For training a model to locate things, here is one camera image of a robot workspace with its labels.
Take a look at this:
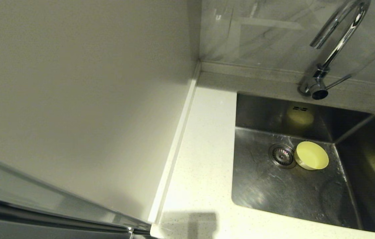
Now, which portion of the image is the yellow plastic bowl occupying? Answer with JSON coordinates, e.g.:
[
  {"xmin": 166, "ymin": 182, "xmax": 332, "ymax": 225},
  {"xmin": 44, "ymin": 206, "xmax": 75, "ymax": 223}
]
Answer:
[{"xmin": 294, "ymin": 141, "xmax": 329, "ymax": 171}]

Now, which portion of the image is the stainless steel sink basin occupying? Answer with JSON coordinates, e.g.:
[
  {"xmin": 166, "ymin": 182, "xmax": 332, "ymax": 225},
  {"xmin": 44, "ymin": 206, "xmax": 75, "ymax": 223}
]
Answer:
[{"xmin": 231, "ymin": 92, "xmax": 375, "ymax": 235}]

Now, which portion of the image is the round metal drain strainer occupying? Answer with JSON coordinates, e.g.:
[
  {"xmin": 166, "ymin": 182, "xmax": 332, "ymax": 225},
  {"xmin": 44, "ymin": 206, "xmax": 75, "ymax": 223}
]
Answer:
[{"xmin": 268, "ymin": 144, "xmax": 297, "ymax": 169}]

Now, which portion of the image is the beige cabinet side panel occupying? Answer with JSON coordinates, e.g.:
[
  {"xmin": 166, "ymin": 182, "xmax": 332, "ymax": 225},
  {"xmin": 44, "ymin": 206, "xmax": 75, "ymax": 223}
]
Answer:
[{"xmin": 0, "ymin": 0, "xmax": 202, "ymax": 223}]

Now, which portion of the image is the chrome gooseneck kitchen faucet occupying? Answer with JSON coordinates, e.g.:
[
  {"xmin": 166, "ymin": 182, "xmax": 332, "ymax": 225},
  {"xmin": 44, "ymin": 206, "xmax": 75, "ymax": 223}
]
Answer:
[{"xmin": 299, "ymin": 0, "xmax": 371, "ymax": 101}]

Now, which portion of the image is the stainless steel appliance front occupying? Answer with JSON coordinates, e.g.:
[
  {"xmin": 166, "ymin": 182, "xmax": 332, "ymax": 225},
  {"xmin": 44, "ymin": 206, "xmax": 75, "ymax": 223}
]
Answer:
[{"xmin": 0, "ymin": 149, "xmax": 153, "ymax": 239}]

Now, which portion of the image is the chrome appliance handle bar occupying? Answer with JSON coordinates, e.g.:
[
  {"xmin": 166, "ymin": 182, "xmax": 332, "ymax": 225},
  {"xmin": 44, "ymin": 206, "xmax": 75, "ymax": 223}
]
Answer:
[{"xmin": 0, "ymin": 195, "xmax": 152, "ymax": 235}]

